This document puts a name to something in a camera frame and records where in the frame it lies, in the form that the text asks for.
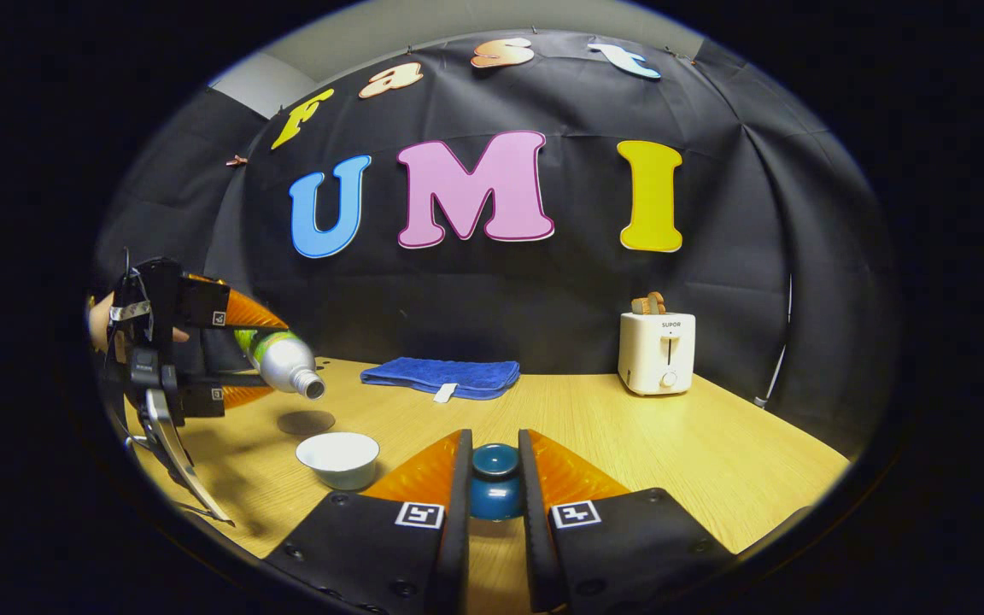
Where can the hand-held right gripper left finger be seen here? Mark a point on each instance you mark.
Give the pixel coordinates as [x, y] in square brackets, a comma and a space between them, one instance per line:
[458, 530]

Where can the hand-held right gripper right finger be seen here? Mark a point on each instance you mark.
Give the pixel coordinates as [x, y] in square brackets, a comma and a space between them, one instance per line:
[535, 530]

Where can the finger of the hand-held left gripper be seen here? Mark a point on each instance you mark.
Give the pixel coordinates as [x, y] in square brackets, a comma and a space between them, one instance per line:
[202, 303]
[202, 400]

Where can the teal teacup lid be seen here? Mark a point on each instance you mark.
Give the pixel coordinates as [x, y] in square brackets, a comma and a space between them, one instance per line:
[494, 491]

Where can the silver green-label water bottle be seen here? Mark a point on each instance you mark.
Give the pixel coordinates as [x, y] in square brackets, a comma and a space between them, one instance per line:
[283, 363]

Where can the round brown coaster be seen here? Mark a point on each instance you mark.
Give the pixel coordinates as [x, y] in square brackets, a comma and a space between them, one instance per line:
[308, 422]

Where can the white teacup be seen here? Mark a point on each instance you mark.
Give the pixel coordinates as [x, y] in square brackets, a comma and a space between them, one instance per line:
[338, 457]

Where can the blue folded towel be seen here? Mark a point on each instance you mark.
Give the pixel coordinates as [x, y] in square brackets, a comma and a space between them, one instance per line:
[441, 374]

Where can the white toaster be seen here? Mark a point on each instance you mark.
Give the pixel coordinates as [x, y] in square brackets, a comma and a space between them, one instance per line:
[654, 354]

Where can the black backdrop cloth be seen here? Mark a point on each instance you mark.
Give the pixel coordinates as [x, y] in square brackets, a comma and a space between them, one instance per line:
[543, 282]

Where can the bread slice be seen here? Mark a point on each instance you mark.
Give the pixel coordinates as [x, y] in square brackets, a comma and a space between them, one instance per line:
[648, 303]

